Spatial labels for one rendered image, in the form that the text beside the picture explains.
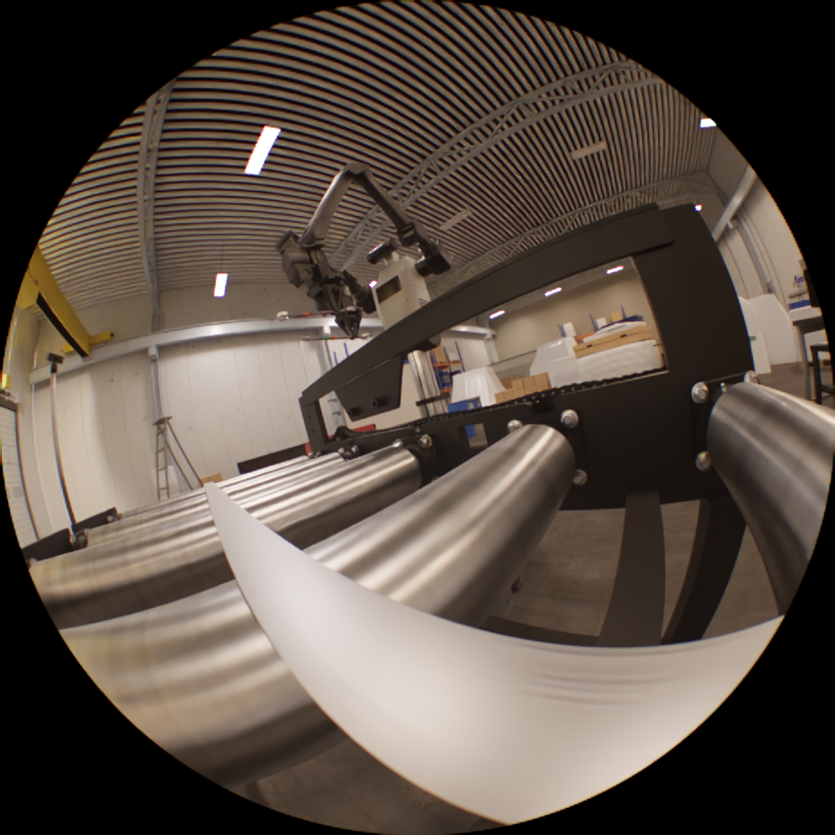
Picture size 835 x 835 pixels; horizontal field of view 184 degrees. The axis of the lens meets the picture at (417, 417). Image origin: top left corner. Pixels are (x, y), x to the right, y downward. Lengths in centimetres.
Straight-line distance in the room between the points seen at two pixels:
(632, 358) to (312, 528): 352
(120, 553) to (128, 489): 1075
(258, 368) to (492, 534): 1110
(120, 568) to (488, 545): 44
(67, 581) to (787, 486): 68
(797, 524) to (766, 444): 8
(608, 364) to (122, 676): 378
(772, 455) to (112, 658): 36
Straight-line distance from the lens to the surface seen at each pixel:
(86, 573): 48
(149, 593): 44
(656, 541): 32
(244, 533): 21
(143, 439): 1094
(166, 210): 973
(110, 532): 78
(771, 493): 22
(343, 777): 110
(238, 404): 1069
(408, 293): 115
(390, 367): 61
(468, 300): 47
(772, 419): 25
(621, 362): 362
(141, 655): 15
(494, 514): 18
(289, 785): 118
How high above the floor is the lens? 97
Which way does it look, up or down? 2 degrees down
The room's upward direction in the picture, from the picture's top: 15 degrees counter-clockwise
